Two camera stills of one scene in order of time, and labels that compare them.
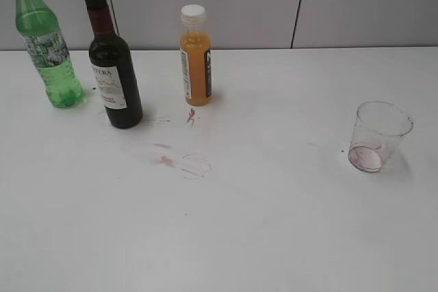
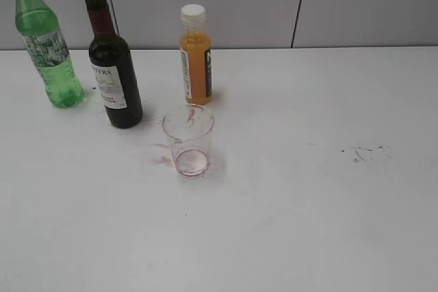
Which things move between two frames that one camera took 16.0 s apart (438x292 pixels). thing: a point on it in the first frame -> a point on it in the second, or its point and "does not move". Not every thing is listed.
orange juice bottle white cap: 196,50 does not move
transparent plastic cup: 379,127 -> 189,127
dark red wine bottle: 111,59 does not move
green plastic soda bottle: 37,25 does not move
